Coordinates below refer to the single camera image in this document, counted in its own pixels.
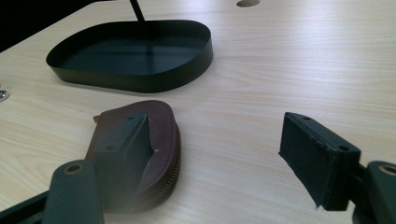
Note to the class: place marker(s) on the black metal tray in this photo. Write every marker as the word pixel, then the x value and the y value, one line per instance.
pixel 130 56

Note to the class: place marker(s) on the silver metal fitting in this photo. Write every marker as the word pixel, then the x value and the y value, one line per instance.
pixel 3 95

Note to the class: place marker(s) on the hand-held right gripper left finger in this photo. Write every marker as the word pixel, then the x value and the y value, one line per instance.
pixel 121 155

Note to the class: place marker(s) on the brown leather zip pouch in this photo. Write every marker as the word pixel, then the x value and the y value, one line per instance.
pixel 165 124

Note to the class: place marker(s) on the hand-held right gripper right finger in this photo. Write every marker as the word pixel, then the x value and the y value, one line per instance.
pixel 314 155

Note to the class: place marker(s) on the black stand pole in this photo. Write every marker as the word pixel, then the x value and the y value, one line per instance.
pixel 137 10

